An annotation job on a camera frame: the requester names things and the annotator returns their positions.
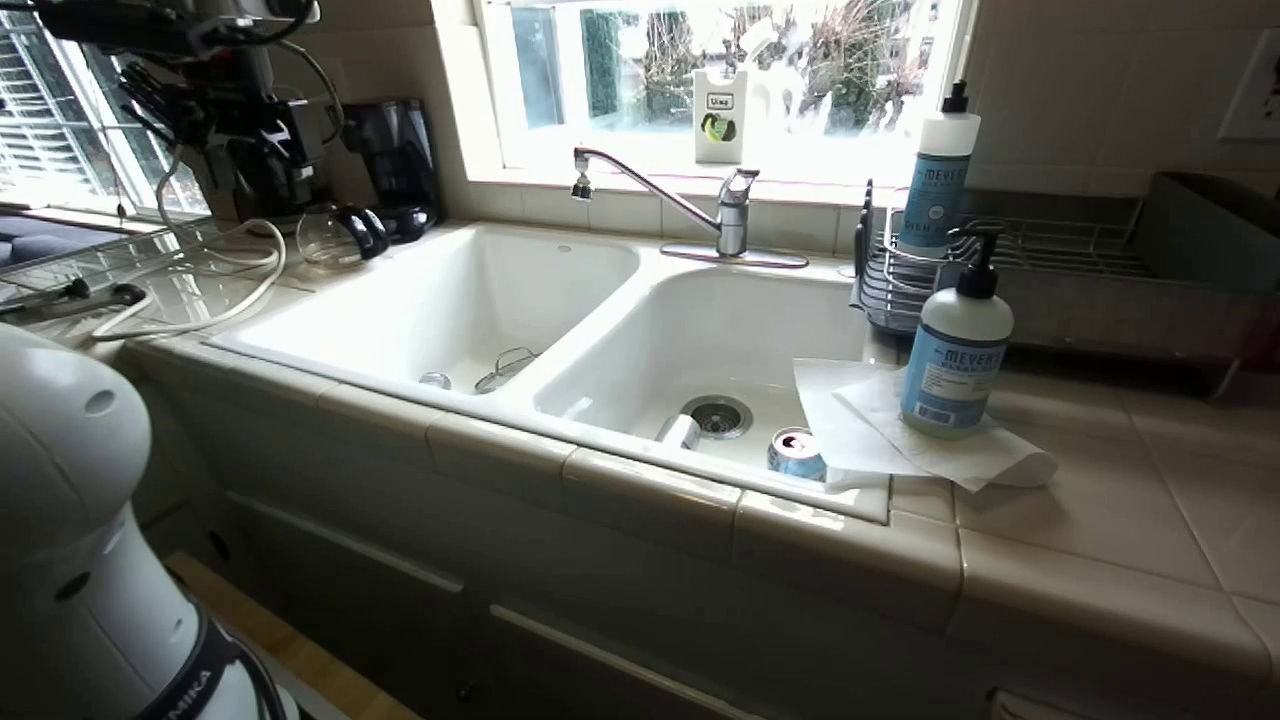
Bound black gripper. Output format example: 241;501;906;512
229;117;318;221

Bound glass coffee carafe black handle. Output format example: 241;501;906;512
290;200;396;272

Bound black drip coffeemaker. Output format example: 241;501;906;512
337;97;451;247

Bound white window blinds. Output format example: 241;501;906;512
0;8;217;223

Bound white double basin sink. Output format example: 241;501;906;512
205;214;896;526

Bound white carton green print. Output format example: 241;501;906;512
688;66;752;167

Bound chrome sink faucet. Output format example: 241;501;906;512
566;141;812;272

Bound small white tube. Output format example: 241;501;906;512
660;408;707;451

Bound blue drink can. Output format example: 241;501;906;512
762;424;830;485

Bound tall dish soap bottle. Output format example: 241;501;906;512
886;75;984;260

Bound blue cup on counter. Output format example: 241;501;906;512
896;227;1021;438

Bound grey dish drying rack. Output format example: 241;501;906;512
957;167;1280;373

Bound white cable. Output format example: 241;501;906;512
82;214;290;348

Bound wire sink caddy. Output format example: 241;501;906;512
846;175;990;341

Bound white wall outlet plate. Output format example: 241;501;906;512
1213;22;1280;147

